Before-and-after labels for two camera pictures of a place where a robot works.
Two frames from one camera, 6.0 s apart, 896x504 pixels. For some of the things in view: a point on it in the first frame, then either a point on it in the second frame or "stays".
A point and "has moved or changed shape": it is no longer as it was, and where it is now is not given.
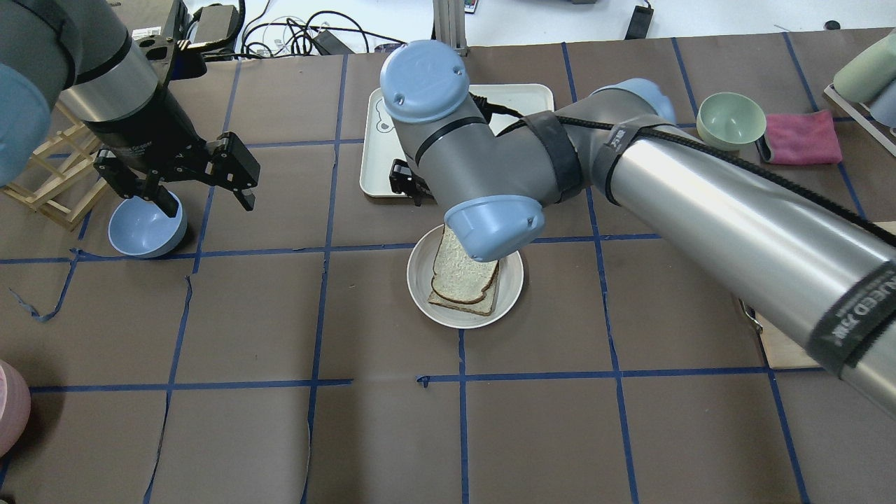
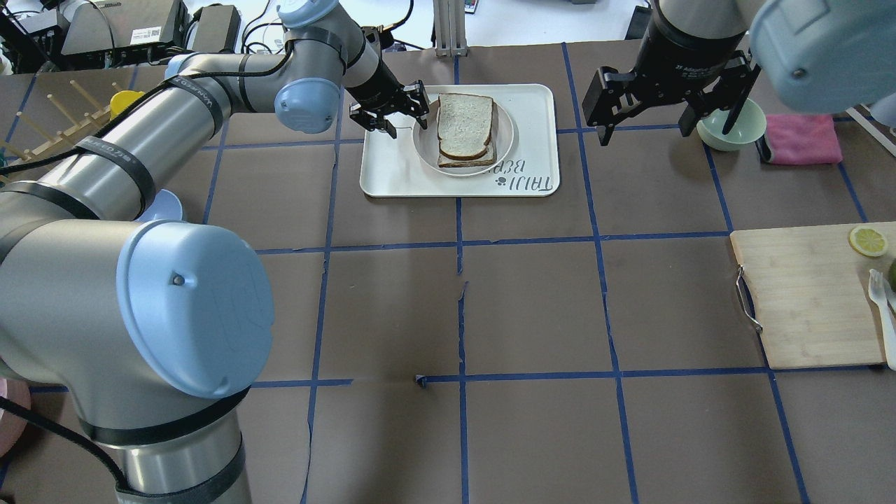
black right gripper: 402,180 → 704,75
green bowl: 730,122 stays
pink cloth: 803,138 stays
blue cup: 883,108 stays
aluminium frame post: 449,17 stays
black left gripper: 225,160 → 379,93
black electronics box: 148,18 stays
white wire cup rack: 862,113 stays
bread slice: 460,278 has moved or changed shape
